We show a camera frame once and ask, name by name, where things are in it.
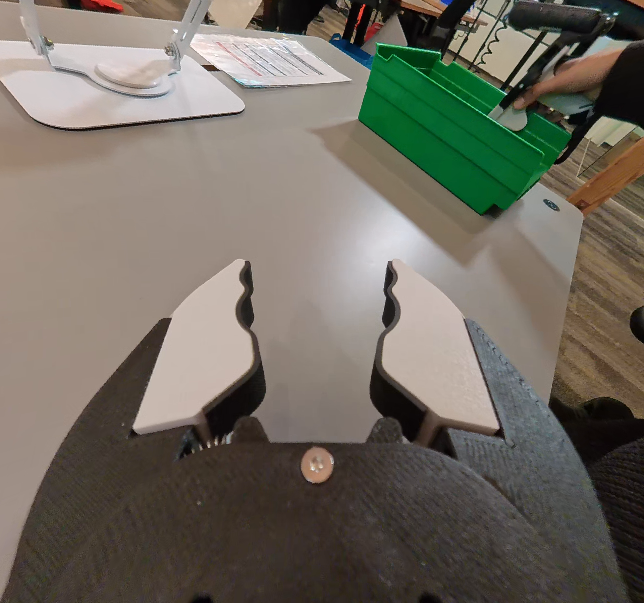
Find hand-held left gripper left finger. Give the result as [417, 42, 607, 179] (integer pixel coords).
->
[132, 259, 266, 445]

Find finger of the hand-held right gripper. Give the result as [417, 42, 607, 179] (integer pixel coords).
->
[487, 87, 529, 132]

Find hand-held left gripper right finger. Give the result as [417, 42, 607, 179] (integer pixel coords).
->
[371, 259, 501, 447]

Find green plastic bin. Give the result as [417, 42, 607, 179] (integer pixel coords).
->
[358, 42, 572, 215]

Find person's right forearm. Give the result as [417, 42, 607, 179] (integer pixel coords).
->
[594, 40, 644, 128]

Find grey desk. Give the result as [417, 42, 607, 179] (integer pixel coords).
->
[0, 2, 584, 579]

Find person's right hand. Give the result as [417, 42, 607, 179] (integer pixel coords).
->
[512, 49, 625, 111]

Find black office chair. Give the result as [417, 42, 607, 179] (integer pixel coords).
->
[438, 0, 485, 53]

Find wooden beam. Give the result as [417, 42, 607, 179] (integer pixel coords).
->
[569, 138, 644, 216]

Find white board panel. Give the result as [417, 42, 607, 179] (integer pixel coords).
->
[375, 14, 408, 48]

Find blue plastic tub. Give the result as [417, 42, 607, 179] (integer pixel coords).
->
[329, 34, 375, 68]

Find person's black clothed legs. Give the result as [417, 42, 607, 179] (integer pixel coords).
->
[551, 397, 644, 603]

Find laminated paper sheet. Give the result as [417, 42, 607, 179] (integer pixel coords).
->
[190, 34, 353, 88]

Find white board stand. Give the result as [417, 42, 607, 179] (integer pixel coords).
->
[0, 0, 275, 131]

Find black coiled cable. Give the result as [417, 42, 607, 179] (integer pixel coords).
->
[485, 14, 509, 63]

